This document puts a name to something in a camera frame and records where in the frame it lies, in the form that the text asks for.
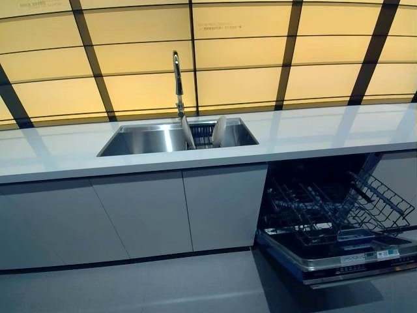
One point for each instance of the cream ceramic plate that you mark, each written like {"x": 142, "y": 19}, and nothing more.
{"x": 188, "y": 132}
{"x": 219, "y": 130}

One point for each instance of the stainless steel sink basin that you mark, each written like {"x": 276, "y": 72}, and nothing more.
{"x": 150, "y": 138}

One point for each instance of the black dish drying rack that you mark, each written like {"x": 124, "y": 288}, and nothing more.
{"x": 202, "y": 133}

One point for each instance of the white label sticker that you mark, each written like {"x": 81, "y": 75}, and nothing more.
{"x": 387, "y": 254}

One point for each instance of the blue detergent dispenser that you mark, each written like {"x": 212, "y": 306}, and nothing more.
{"x": 355, "y": 234}

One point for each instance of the white cabinet door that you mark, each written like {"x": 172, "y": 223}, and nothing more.
{"x": 49, "y": 225}
{"x": 224, "y": 205}
{"x": 146, "y": 215}

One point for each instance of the white cabinet side panel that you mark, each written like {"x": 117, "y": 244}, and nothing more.
{"x": 400, "y": 176}

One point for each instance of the chrome pull-down kitchen faucet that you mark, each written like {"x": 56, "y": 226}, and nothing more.
{"x": 177, "y": 78}

